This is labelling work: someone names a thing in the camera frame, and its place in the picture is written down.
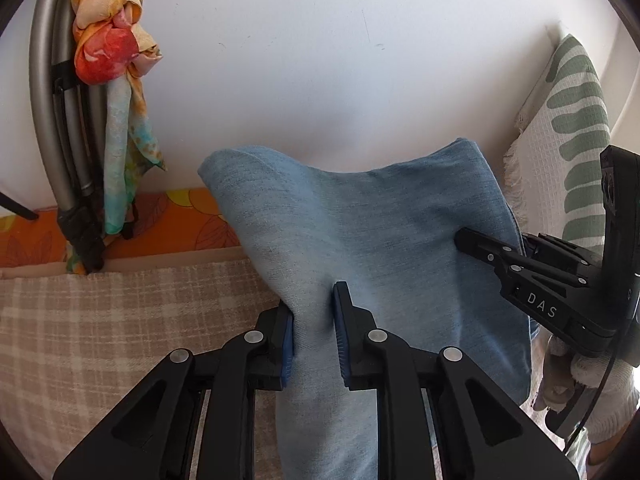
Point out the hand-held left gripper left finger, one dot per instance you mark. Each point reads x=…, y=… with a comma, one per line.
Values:
x=287, y=355

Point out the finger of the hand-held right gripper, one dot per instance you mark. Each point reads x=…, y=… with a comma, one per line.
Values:
x=560, y=250
x=480, y=242

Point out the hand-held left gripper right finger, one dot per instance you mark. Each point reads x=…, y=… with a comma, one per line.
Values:
x=341, y=340

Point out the blue denim pants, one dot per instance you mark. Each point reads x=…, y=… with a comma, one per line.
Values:
x=375, y=220

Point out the person's right forearm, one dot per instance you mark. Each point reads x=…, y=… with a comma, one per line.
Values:
x=602, y=452

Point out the person's right hand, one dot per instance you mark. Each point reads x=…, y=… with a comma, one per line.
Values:
x=617, y=385

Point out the white green patterned throw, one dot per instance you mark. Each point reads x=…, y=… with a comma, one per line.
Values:
x=550, y=135

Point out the orange floral sheet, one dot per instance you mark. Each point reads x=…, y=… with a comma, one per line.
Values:
x=165, y=220

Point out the pink checked blanket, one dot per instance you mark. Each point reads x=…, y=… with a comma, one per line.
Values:
x=100, y=320

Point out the black rod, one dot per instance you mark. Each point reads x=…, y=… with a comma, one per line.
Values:
x=17, y=208

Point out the grey metal tube stand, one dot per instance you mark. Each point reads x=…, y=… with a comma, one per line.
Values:
x=42, y=110

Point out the colourful knotted scarf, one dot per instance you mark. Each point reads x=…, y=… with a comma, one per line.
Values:
x=105, y=55

